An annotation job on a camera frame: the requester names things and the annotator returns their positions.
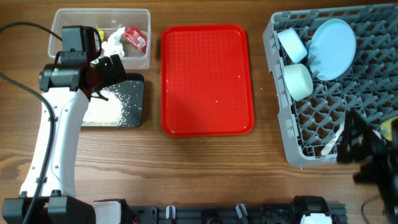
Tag white tissue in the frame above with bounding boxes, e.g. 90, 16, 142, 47
101, 27, 126, 58

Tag white rice grains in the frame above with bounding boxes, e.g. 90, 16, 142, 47
82, 80, 144, 127

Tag yellow plastic cup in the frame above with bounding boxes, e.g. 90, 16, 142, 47
381, 116, 397, 141

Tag white plastic spoon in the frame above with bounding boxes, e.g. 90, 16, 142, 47
321, 122, 345, 156

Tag yellow snack wrapper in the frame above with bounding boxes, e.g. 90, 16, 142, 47
94, 26, 104, 51

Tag red silver snack wrapper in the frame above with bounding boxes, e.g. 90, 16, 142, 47
123, 27, 147, 52

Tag green bowl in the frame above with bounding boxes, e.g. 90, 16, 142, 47
283, 63, 313, 101

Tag large light blue plate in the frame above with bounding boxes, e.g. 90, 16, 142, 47
308, 19, 356, 81

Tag light blue bowl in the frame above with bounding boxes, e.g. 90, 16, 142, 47
277, 28, 307, 63

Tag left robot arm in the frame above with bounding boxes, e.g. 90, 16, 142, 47
2, 55, 127, 223

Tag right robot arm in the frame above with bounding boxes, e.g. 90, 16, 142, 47
336, 109, 397, 223

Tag black waste tray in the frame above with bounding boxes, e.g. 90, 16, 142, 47
81, 72, 146, 129

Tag grey dishwasher rack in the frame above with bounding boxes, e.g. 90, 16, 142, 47
262, 4, 397, 167

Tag red serving tray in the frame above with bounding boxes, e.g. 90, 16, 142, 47
161, 24, 254, 137

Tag left black cable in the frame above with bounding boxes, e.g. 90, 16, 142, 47
0, 21, 63, 224

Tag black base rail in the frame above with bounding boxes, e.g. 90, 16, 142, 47
124, 203, 348, 224

